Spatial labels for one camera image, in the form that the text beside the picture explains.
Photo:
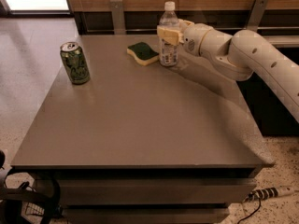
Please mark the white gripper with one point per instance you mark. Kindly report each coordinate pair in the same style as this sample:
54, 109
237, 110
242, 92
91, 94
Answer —
192, 37

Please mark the clear blue-label plastic bottle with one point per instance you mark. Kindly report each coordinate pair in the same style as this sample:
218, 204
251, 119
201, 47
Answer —
168, 52

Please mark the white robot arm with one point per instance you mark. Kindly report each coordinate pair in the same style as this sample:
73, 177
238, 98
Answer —
239, 56

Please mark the green and yellow sponge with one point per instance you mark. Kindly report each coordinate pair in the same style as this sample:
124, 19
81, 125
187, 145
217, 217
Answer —
143, 53

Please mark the grey side shelf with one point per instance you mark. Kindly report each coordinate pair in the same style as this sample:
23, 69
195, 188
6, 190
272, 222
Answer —
284, 41

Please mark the green soda can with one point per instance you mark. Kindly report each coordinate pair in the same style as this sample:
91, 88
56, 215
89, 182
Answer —
74, 63

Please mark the grey drawer cabinet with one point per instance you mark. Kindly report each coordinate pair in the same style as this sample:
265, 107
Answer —
143, 144

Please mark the white power strip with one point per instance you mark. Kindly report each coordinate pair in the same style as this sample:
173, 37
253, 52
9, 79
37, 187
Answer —
269, 193

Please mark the left metal bracket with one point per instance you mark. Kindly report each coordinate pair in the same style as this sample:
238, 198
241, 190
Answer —
117, 13

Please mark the metal bracket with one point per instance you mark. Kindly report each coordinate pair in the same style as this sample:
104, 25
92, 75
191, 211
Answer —
117, 13
256, 14

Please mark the right metal bracket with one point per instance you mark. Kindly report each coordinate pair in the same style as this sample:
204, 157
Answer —
256, 14

